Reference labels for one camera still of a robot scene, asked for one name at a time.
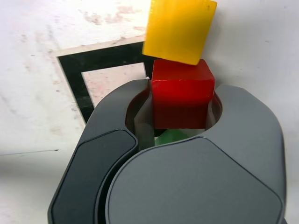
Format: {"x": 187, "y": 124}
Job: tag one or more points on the black tape square outline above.
{"x": 74, "y": 77}

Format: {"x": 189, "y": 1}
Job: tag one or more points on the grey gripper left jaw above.
{"x": 93, "y": 163}

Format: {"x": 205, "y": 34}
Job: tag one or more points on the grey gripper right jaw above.
{"x": 198, "y": 182}

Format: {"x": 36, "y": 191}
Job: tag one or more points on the green cube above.
{"x": 172, "y": 137}

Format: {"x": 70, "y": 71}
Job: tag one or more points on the red cube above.
{"x": 182, "y": 100}

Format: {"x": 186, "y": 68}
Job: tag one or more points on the yellow cube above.
{"x": 177, "y": 30}

